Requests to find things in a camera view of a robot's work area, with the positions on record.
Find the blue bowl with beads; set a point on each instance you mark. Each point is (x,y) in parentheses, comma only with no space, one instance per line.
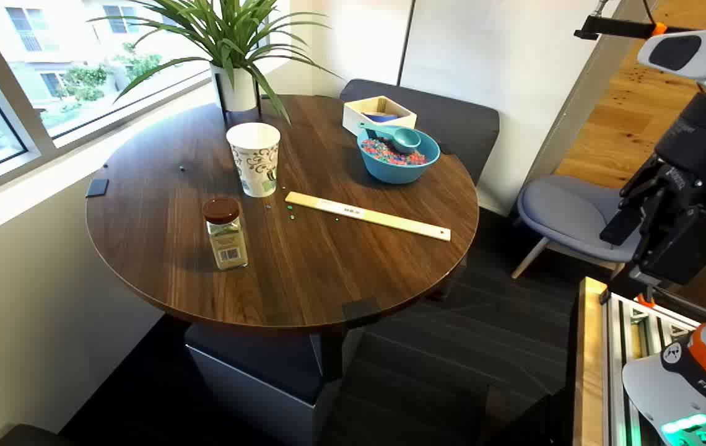
(388,163)

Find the teal plastic spoon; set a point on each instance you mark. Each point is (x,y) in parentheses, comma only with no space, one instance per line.
(401,139)

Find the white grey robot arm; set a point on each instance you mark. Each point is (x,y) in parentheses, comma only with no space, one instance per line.
(665,207)

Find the white patterned paper cup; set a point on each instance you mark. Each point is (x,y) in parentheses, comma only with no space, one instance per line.
(253,147)

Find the yellow wooden ruler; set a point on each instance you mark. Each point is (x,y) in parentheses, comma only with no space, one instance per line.
(369,217)

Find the round wooden table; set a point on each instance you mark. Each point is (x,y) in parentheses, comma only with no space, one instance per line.
(307,272)

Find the white wooden box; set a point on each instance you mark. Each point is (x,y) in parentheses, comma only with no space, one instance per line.
(375,111)

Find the spice jar brown lid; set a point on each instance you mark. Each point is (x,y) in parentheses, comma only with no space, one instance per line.
(227,233)

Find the dark grey sofa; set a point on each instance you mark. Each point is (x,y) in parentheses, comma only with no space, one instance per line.
(461,129)

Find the white plant pot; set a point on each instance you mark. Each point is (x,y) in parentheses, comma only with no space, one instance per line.
(238,95)

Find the grey white storage box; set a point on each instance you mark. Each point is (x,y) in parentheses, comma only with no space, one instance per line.
(271,383)

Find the light grey chair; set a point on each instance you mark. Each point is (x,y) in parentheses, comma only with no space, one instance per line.
(570,217)

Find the green potted plant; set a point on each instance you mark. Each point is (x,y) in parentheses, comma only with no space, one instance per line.
(228,35)

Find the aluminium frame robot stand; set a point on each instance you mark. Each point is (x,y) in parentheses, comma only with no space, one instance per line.
(610,334)

